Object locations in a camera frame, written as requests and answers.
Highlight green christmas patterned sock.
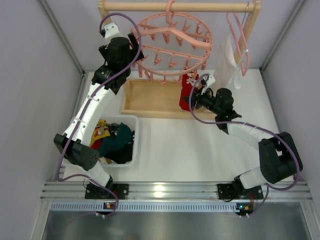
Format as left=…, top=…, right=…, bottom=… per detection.
left=98, top=122, right=134, bottom=157

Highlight wooden clothes rack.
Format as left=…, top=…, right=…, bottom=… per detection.
left=97, top=0, right=262, bottom=119

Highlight black clothes in basket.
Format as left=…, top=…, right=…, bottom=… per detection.
left=104, top=124, right=135, bottom=165

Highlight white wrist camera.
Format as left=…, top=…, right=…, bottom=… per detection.
left=100, top=22, right=123, bottom=44
left=199, top=73, right=216, bottom=95

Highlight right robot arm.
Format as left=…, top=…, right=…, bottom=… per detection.
left=182, top=87, right=303, bottom=201

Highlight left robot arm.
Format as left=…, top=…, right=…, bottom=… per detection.
left=53, top=32, right=144, bottom=195

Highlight pink round clip hanger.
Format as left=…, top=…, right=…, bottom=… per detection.
left=132, top=0, right=214, bottom=84

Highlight white hanging cloth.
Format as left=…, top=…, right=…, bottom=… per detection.
left=213, top=34, right=241, bottom=91

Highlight aluminium mounting rail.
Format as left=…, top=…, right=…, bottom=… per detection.
left=40, top=181, right=313, bottom=214

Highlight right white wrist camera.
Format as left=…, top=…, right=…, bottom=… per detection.
left=199, top=73, right=216, bottom=95

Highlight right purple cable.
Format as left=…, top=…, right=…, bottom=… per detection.
left=189, top=73, right=301, bottom=192

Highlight red santa sock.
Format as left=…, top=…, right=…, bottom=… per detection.
left=90, top=138, right=103, bottom=150

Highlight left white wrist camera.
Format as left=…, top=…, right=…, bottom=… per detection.
left=100, top=22, right=123, bottom=44

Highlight mustard yellow sock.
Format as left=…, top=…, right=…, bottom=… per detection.
left=89, top=119, right=111, bottom=147

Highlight white plastic basket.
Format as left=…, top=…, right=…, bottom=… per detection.
left=62, top=114, right=140, bottom=168

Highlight pink wire clothes hanger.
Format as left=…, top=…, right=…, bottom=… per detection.
left=226, top=12, right=251, bottom=77

